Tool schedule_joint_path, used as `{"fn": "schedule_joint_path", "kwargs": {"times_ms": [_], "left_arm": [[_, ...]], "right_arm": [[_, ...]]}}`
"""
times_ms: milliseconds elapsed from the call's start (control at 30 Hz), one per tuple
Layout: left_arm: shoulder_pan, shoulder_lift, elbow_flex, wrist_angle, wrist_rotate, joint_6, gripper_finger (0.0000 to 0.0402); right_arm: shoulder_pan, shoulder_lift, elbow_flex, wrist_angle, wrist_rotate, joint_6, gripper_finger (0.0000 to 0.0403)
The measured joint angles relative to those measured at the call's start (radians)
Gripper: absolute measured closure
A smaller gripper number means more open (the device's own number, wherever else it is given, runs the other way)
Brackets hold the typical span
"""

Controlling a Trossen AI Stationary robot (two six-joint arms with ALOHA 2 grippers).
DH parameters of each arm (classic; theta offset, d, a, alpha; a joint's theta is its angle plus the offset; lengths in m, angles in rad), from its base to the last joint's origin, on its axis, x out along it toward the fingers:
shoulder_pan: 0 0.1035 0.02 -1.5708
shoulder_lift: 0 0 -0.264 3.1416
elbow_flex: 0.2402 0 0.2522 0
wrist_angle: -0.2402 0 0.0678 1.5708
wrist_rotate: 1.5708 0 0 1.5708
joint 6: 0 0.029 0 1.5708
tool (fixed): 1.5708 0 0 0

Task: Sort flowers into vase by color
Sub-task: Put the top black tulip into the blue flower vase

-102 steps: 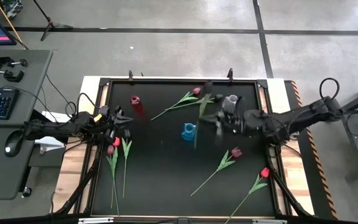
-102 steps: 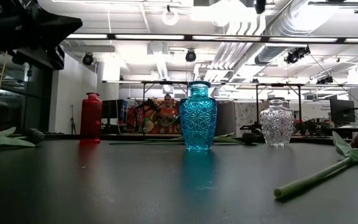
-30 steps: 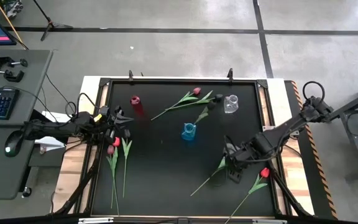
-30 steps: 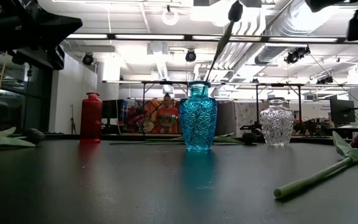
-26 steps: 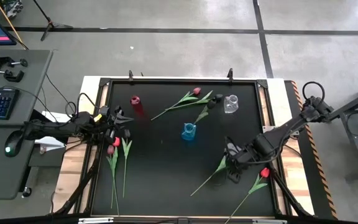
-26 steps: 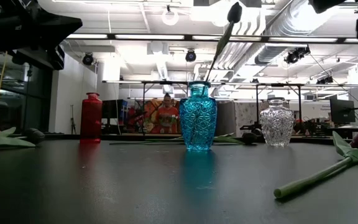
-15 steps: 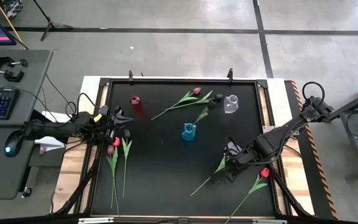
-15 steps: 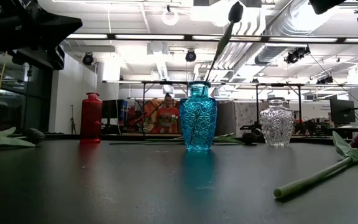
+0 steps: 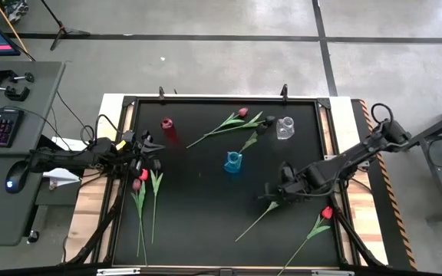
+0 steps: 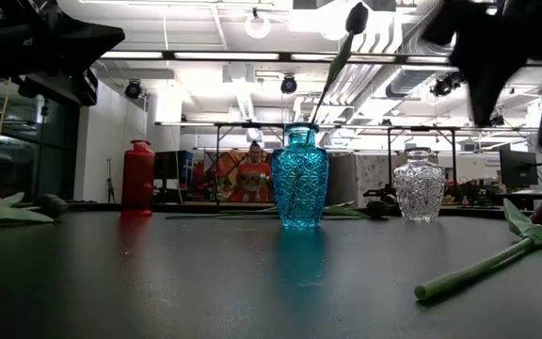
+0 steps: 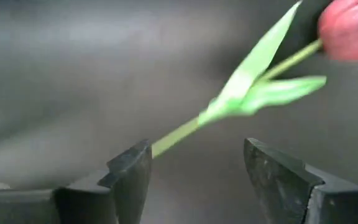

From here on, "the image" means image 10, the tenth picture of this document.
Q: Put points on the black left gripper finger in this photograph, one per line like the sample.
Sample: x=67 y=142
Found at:
x=92 y=40
x=68 y=85

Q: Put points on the black artificial tulip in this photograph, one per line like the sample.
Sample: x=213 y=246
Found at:
x=377 y=209
x=356 y=18
x=52 y=205

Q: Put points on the clear cut glass vase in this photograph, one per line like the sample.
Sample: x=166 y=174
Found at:
x=419 y=188

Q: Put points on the red glass vase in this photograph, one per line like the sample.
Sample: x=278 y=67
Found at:
x=138 y=183

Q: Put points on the blue cut glass vase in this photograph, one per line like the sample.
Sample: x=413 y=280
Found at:
x=300 y=188

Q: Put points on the black ceiling spotlight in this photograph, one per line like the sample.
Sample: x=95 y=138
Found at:
x=288 y=85
x=133 y=89
x=445 y=85

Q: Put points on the dark background monitor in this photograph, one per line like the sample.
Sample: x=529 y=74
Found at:
x=518 y=167
x=172 y=165

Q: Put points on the person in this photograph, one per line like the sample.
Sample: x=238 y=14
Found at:
x=253 y=176

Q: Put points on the black table frame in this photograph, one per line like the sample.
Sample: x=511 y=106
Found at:
x=101 y=205

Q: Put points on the black overhead frame bar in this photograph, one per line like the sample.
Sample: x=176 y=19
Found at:
x=285 y=57

